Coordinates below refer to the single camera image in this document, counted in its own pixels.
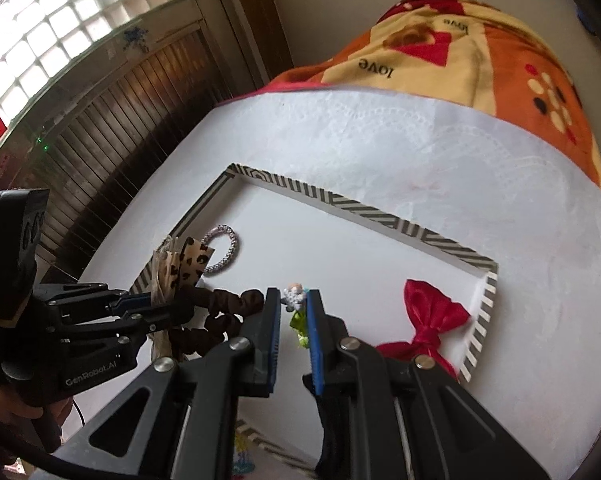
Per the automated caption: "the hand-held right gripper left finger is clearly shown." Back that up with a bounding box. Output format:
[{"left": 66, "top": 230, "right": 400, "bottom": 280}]
[{"left": 55, "top": 287, "right": 282, "bottom": 480}]

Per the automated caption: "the striped shallow cardboard box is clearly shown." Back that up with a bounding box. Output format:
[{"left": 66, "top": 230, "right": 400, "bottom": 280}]
[{"left": 128, "top": 162, "right": 498, "bottom": 480}]

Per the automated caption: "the brown slatted wooden door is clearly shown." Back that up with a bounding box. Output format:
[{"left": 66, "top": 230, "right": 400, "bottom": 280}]
[{"left": 0, "top": 19, "right": 262, "bottom": 283}]

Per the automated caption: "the person's left hand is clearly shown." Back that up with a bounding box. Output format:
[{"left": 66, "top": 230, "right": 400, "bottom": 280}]
[{"left": 0, "top": 385, "right": 76, "bottom": 457}]

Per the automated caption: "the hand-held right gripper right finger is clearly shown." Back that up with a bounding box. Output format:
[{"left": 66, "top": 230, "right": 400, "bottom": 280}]
[{"left": 305, "top": 288, "right": 551, "bottom": 480}]

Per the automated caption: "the yellow bead ornament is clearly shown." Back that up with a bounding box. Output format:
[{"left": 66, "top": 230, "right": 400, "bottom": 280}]
[{"left": 234, "top": 430, "right": 257, "bottom": 477}]

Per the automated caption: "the dark brown scrunchie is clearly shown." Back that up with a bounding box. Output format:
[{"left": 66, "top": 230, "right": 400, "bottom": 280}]
[{"left": 168, "top": 286, "right": 267, "bottom": 357}]

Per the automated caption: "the black cable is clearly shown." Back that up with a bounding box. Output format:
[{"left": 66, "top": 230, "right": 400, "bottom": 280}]
[{"left": 0, "top": 397, "right": 112, "bottom": 480}]

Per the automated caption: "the leopard print bow hair clip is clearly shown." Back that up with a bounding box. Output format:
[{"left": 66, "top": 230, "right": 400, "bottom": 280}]
[{"left": 152, "top": 235, "right": 216, "bottom": 307}]

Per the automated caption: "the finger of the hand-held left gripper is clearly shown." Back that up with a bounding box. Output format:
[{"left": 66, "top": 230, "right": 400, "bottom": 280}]
[
  {"left": 50, "top": 307, "right": 197, "bottom": 348},
  {"left": 34, "top": 282, "right": 154, "bottom": 317}
]

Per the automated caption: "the orange printed blanket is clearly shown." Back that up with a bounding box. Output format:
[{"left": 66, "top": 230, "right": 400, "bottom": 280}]
[{"left": 218, "top": 0, "right": 601, "bottom": 196}]

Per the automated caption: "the silver beaded bracelet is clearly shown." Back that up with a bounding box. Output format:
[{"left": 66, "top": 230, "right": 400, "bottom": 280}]
[{"left": 200, "top": 225, "right": 240, "bottom": 275}]

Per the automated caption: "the glass block window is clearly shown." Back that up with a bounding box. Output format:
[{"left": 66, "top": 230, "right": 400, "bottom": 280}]
[{"left": 0, "top": 0, "right": 197, "bottom": 127}]

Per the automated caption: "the red satin bow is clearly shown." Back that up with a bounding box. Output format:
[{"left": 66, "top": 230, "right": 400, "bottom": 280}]
[{"left": 375, "top": 279, "right": 472, "bottom": 377}]

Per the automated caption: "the white flower green hair clip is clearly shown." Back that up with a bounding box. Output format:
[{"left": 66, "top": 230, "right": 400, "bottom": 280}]
[{"left": 280, "top": 282, "right": 312, "bottom": 352}]

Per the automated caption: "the white table cover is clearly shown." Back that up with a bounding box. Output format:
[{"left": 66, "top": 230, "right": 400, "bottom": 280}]
[{"left": 78, "top": 87, "right": 601, "bottom": 480}]

